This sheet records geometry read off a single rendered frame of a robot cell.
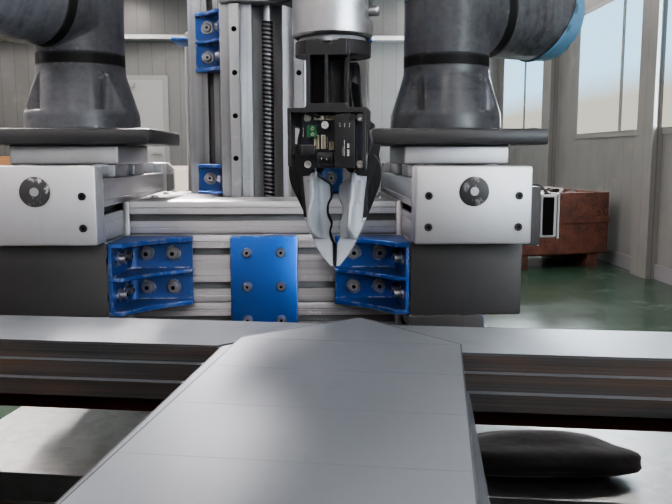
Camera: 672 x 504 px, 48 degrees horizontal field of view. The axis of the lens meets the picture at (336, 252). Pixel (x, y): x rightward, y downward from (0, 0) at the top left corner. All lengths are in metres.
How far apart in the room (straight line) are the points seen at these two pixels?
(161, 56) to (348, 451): 11.45
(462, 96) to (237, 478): 0.73
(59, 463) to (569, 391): 0.54
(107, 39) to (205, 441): 0.73
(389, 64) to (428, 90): 10.62
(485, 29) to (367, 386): 0.66
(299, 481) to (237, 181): 0.78
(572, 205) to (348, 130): 6.42
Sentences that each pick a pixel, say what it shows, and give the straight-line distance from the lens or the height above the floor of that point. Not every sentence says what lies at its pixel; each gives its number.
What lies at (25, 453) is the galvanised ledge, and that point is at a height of 0.68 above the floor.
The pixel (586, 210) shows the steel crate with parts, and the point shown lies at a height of 0.51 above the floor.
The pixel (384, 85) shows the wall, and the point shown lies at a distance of 11.59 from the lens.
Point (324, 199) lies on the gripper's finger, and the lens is 0.74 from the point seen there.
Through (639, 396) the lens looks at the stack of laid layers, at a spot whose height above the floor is 0.83.
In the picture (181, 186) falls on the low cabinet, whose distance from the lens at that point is 6.59.
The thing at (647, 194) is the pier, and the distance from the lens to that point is 6.67.
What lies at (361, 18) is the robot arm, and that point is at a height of 1.13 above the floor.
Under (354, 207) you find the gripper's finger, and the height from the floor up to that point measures 0.96.
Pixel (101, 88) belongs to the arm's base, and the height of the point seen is 1.09.
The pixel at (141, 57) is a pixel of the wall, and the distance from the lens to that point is 11.84.
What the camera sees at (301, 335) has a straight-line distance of 0.63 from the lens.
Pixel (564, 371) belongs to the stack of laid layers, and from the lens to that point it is 0.60.
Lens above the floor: 1.01
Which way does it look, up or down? 7 degrees down
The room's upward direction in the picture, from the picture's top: straight up
